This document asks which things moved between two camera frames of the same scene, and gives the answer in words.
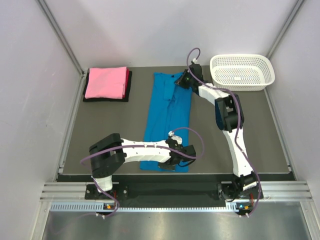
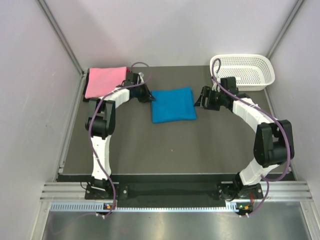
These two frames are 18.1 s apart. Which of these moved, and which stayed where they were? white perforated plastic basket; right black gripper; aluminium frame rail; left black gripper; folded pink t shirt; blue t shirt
Moved: left black gripper; right black gripper; blue t shirt
Stayed: white perforated plastic basket; folded pink t shirt; aluminium frame rail
